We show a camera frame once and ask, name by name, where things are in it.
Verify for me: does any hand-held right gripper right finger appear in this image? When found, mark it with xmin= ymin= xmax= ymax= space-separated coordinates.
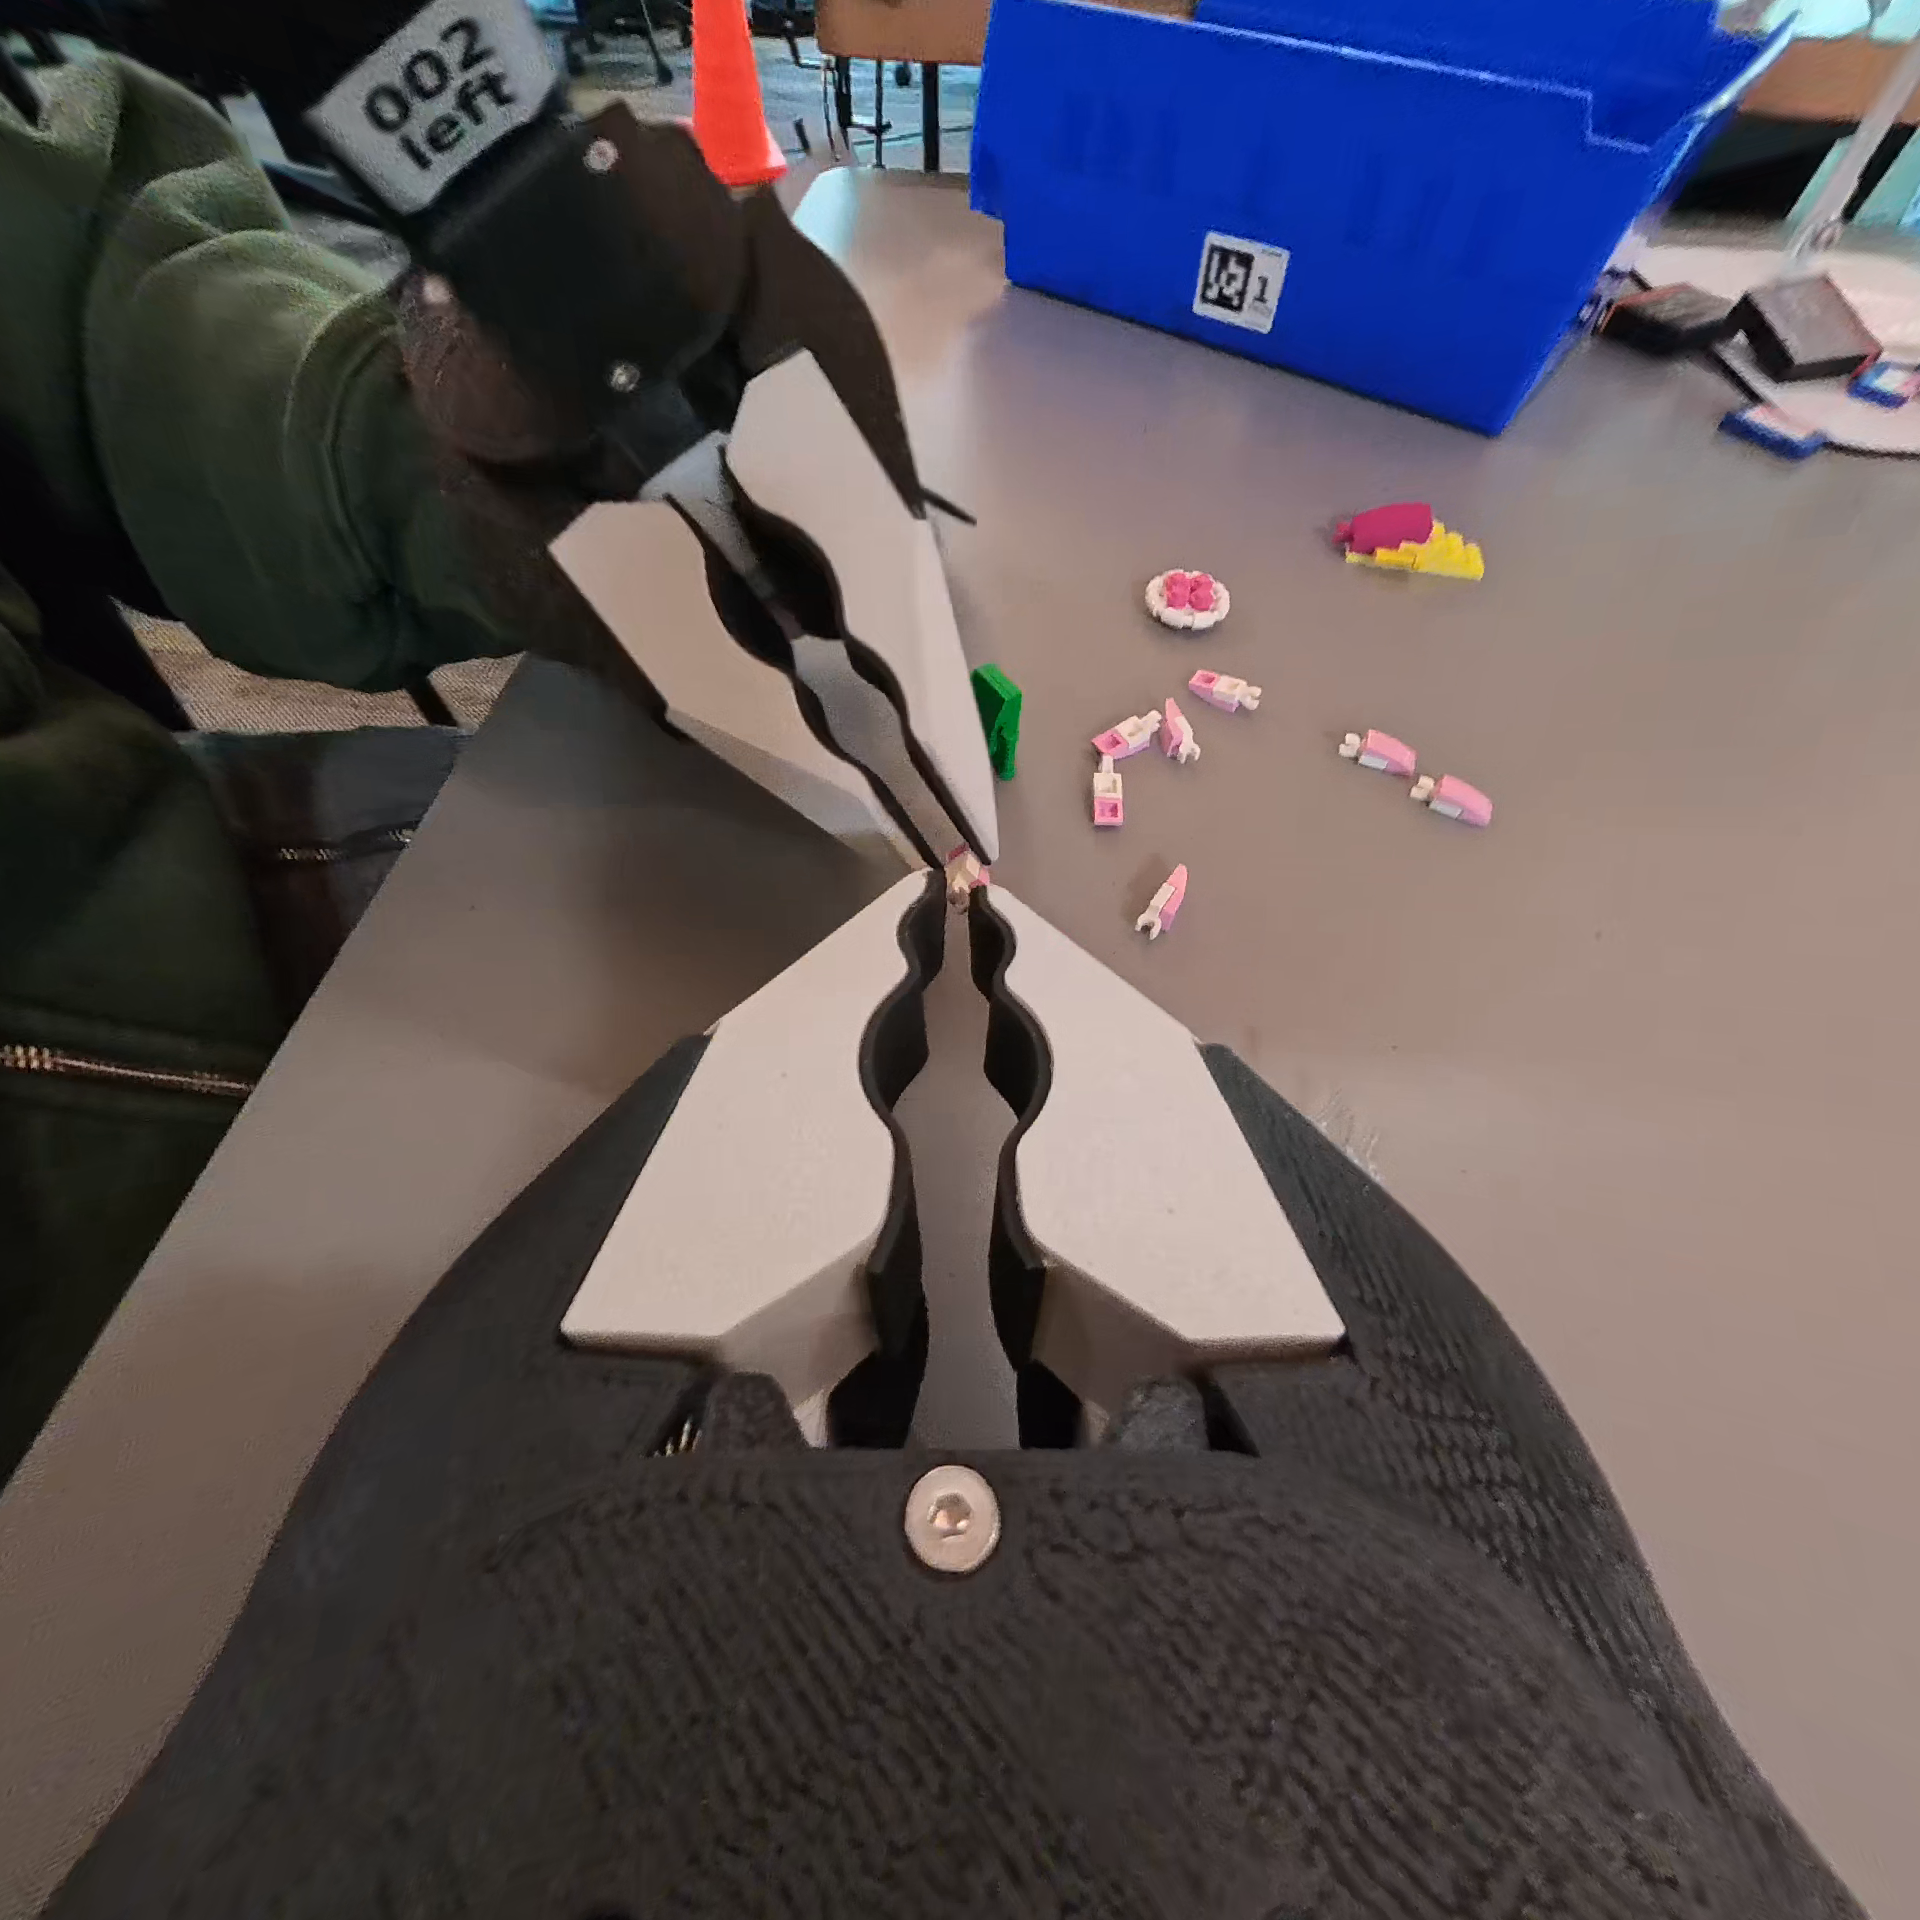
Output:
xmin=965 ymin=880 xmax=1354 ymax=1460

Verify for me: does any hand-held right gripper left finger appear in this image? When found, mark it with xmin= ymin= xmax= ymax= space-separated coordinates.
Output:
xmin=564 ymin=872 xmax=956 ymax=1460

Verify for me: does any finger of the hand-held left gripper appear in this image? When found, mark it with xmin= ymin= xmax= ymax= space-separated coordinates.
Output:
xmin=727 ymin=348 xmax=1002 ymax=862
xmin=551 ymin=489 xmax=956 ymax=878

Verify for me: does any person's left forearm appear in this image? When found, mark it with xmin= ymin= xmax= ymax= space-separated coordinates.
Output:
xmin=0 ymin=53 xmax=599 ymax=692

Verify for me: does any group of pink lego petals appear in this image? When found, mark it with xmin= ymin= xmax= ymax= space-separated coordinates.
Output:
xmin=1089 ymin=664 xmax=1498 ymax=943

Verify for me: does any orange traffic cone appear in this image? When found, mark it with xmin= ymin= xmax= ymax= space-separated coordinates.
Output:
xmin=694 ymin=0 xmax=790 ymax=190

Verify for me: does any yellow piece at edge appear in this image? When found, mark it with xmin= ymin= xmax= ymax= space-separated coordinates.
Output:
xmin=1335 ymin=502 xmax=1489 ymax=584

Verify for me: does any blue plastic bin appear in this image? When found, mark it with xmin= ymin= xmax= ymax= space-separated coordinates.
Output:
xmin=965 ymin=0 xmax=1800 ymax=439

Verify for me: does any person's dark green jacket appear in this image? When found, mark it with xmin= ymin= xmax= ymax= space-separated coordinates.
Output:
xmin=0 ymin=567 xmax=473 ymax=1488

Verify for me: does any black red box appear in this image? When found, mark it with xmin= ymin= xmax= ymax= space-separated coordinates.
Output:
xmin=1602 ymin=287 xmax=1738 ymax=358

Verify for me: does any white sheet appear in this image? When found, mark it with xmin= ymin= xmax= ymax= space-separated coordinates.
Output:
xmin=1634 ymin=223 xmax=1920 ymax=460

